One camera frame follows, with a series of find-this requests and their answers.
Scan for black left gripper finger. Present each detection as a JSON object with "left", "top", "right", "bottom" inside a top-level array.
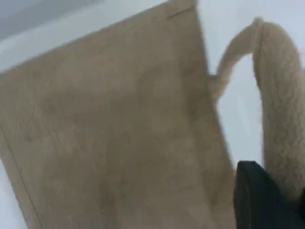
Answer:
[{"left": 234, "top": 161, "right": 305, "bottom": 229}]

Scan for brown jute tote bag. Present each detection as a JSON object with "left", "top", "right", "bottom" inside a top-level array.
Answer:
[{"left": 0, "top": 0, "right": 305, "bottom": 229}]

